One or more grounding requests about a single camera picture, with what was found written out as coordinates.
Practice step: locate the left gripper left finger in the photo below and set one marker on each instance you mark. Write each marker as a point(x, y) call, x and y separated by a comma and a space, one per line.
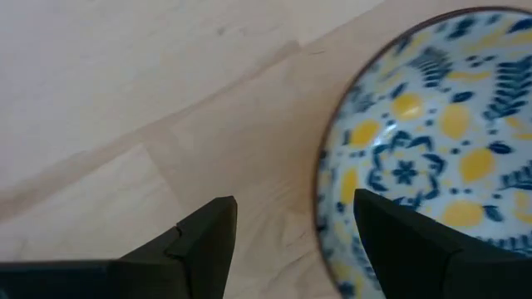
point(191, 257)

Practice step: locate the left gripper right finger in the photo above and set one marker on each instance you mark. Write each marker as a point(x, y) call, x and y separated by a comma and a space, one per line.
point(415, 257)

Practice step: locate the blue yellow patterned mini bowl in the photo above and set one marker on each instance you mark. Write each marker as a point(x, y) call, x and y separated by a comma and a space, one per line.
point(436, 137)

